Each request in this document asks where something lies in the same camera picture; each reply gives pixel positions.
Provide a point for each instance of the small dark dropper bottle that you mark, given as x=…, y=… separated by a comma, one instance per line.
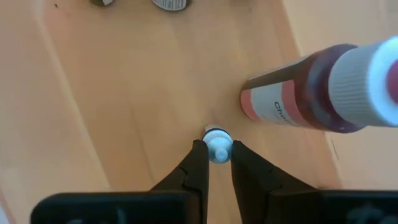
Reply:
x=219, y=146

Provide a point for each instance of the orange translucent plastic bin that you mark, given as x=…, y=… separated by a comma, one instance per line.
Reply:
x=124, y=93

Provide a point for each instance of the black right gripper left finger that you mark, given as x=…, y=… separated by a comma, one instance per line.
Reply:
x=174, y=205

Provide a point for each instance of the large green food colouring bottle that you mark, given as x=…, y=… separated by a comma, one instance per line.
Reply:
x=101, y=2

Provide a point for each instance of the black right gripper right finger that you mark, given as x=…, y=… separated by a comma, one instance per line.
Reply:
x=280, y=205

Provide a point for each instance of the large pink food colouring bottle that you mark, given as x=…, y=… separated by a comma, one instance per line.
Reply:
x=311, y=93

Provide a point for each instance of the large red food colouring bottle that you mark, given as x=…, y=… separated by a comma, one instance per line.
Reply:
x=171, y=4

